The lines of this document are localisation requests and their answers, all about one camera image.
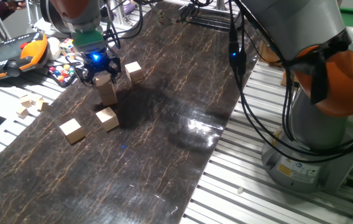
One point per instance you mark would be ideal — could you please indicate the small wooden cube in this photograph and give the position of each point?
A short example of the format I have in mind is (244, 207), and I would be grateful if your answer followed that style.
(42, 104)
(22, 112)
(25, 101)

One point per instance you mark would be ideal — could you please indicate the light wooden cube block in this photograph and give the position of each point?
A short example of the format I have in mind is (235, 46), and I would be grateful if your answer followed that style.
(104, 84)
(72, 130)
(109, 99)
(107, 119)
(134, 71)

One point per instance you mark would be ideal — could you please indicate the small white scrap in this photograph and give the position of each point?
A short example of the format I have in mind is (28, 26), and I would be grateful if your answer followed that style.
(240, 189)

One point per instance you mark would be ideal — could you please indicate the bystander hand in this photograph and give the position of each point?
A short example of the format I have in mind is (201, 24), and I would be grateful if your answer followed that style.
(16, 4)

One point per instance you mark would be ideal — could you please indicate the brown wooden box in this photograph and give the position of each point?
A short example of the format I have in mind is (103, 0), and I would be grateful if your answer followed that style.
(268, 56)

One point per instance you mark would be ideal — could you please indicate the black tray of balls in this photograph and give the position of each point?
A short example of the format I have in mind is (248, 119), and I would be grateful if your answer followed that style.
(67, 81)

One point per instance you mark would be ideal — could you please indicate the blue ball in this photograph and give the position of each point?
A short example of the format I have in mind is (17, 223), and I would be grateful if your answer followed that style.
(57, 73)

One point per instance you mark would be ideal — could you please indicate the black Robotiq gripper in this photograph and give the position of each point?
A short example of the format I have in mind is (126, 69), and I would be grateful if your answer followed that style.
(99, 65)

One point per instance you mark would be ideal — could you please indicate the red ball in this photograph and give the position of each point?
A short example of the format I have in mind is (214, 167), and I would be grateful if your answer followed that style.
(52, 69)

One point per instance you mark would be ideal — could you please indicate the black orange teach pendant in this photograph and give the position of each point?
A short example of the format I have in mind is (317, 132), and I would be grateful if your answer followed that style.
(8, 57)

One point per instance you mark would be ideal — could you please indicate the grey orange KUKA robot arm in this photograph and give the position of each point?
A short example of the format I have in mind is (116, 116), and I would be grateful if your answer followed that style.
(316, 130)

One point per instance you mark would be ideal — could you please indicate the orange ball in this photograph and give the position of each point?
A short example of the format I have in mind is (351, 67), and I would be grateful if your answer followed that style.
(61, 78)

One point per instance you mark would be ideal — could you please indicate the black clamp frame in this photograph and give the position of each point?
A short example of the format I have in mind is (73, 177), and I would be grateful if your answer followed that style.
(207, 23)

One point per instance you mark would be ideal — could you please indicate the black round fan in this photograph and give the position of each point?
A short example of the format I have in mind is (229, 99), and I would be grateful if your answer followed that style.
(48, 18)

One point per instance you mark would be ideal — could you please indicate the yellow ball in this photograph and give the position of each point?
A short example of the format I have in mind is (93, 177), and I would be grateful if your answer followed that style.
(66, 67)

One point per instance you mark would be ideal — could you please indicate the Rubik's cube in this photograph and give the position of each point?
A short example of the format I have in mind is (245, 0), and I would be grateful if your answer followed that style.
(67, 47)

